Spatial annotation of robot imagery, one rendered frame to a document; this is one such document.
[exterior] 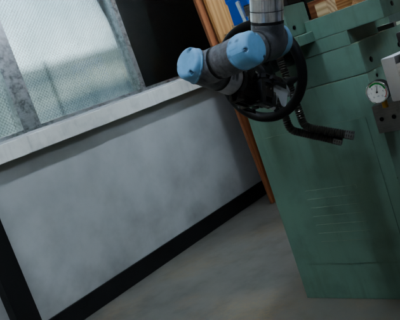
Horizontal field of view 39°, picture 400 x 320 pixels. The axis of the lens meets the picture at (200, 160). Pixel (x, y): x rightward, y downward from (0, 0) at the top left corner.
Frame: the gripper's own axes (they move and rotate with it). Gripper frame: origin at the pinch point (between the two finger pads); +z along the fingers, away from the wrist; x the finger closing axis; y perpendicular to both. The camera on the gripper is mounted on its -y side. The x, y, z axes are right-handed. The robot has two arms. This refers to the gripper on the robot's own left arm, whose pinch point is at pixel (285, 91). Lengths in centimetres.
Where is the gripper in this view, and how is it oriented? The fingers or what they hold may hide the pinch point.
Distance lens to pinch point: 149.9
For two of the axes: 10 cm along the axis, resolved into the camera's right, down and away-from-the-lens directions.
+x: 6.8, -1.9, -7.0
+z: 7.3, 1.5, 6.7
